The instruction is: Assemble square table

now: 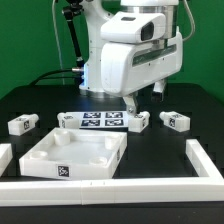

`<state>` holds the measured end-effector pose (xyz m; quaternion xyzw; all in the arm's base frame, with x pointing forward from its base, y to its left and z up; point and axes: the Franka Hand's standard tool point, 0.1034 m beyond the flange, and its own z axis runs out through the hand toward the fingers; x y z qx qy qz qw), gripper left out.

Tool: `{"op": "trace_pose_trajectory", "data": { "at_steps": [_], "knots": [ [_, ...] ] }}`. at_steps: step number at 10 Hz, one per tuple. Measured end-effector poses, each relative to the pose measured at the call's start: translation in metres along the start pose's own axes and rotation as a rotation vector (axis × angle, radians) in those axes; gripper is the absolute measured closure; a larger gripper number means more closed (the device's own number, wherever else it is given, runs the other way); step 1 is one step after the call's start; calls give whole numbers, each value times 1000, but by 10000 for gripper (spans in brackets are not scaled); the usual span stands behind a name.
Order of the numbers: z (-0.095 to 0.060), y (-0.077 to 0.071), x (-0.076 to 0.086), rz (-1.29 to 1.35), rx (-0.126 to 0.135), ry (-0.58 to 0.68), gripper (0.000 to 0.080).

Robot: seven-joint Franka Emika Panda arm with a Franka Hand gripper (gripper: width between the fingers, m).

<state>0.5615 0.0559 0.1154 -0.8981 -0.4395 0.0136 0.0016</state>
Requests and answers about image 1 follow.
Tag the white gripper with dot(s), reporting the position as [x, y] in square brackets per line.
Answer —
[126, 68]

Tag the white square table top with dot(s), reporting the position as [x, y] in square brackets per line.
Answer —
[74, 154]

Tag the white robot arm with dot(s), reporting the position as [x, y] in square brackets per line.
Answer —
[96, 16]

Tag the printed marker sheet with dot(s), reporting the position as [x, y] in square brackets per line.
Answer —
[101, 119]

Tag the white U-shaped fence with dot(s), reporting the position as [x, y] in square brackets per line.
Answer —
[207, 185]

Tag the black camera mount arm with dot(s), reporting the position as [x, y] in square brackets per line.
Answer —
[73, 9]

